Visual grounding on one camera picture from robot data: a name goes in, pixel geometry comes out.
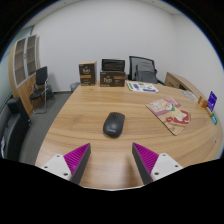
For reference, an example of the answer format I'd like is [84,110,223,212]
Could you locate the round white disc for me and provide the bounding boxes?
[181,89,199,102]

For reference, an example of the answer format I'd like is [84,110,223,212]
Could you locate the upright brown carton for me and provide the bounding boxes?
[78,61,98,87]

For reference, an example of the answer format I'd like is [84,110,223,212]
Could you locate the grey mesh office chair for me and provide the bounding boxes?
[128,55,165,85]

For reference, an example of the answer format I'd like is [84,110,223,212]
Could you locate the flat brown carton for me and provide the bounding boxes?
[99,70,127,88]

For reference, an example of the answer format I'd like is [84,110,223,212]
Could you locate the white printed sheet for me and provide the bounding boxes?
[126,80,160,94]

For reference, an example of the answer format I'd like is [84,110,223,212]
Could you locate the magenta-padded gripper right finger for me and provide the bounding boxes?
[131,142,184,185]

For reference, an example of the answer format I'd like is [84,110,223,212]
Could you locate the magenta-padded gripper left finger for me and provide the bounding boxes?
[40,142,92,186]

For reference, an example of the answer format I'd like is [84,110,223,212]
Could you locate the wooden side desk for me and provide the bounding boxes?
[164,71,204,99]

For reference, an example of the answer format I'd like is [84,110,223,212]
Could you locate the black leather armchair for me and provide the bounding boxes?
[0,97,33,161]

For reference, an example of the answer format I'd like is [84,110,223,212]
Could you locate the green and blue box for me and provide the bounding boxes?
[210,112,219,126]

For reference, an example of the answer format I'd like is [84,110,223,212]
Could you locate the black computer mouse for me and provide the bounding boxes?
[102,111,127,138]

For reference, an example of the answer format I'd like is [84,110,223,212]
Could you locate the black visitor chair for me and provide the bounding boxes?
[29,65,56,115]

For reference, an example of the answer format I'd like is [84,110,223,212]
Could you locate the wooden shelf unit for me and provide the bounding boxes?
[8,34,41,118]

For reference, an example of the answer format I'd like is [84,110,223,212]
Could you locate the small orange box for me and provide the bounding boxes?
[197,95,209,108]

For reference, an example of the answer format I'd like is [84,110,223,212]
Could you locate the grey waste bin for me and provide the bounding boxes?
[69,81,81,93]

